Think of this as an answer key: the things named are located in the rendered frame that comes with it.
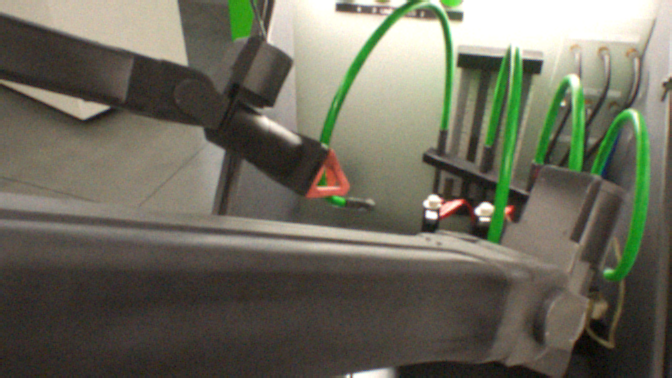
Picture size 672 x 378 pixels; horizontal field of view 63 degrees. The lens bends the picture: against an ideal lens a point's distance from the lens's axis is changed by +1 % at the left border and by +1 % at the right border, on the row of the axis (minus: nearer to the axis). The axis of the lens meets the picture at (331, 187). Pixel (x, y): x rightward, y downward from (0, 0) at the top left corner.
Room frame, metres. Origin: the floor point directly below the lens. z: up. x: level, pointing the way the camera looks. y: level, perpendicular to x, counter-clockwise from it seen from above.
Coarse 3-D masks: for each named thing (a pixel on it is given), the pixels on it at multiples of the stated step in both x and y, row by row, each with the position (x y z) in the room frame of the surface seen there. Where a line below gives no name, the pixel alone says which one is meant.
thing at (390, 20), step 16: (416, 0) 0.75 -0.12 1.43; (432, 0) 0.79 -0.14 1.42; (400, 16) 0.71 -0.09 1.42; (384, 32) 0.68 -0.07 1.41; (448, 32) 0.84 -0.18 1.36; (368, 48) 0.66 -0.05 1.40; (448, 48) 0.86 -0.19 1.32; (352, 64) 0.64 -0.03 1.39; (448, 64) 0.87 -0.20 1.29; (352, 80) 0.63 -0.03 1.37; (448, 80) 0.87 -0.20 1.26; (336, 96) 0.61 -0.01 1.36; (448, 96) 0.88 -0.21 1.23; (336, 112) 0.60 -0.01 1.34; (448, 112) 0.88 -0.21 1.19; (448, 128) 0.88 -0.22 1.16
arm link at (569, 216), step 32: (544, 192) 0.30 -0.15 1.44; (576, 192) 0.29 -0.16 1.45; (608, 192) 0.30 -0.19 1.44; (512, 224) 0.29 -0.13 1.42; (544, 224) 0.28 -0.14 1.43; (576, 224) 0.28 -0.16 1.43; (608, 224) 0.29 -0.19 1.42; (544, 256) 0.27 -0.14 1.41; (576, 256) 0.26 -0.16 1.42; (544, 320) 0.20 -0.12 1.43; (576, 320) 0.23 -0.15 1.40
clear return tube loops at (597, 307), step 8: (504, 216) 0.66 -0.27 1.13; (616, 240) 0.61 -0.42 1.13; (616, 248) 0.60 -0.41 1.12; (616, 256) 0.59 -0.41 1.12; (592, 296) 0.60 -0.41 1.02; (600, 296) 0.60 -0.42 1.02; (592, 304) 0.59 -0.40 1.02; (600, 304) 0.60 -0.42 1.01; (592, 312) 0.58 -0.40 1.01; (600, 312) 0.59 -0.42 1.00; (616, 312) 0.52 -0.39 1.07; (616, 320) 0.52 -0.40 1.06; (592, 336) 0.54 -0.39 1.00; (608, 344) 0.52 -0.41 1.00
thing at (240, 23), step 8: (232, 0) 3.69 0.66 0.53; (240, 0) 3.66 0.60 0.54; (248, 0) 3.63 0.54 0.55; (232, 8) 3.69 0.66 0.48; (240, 8) 3.66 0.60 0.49; (248, 8) 3.63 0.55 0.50; (232, 16) 3.70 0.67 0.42; (240, 16) 3.67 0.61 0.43; (248, 16) 3.64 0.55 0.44; (232, 24) 3.70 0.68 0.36; (240, 24) 3.67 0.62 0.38; (248, 24) 3.64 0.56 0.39; (232, 32) 3.71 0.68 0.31; (240, 32) 3.67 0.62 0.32; (248, 32) 3.64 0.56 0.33
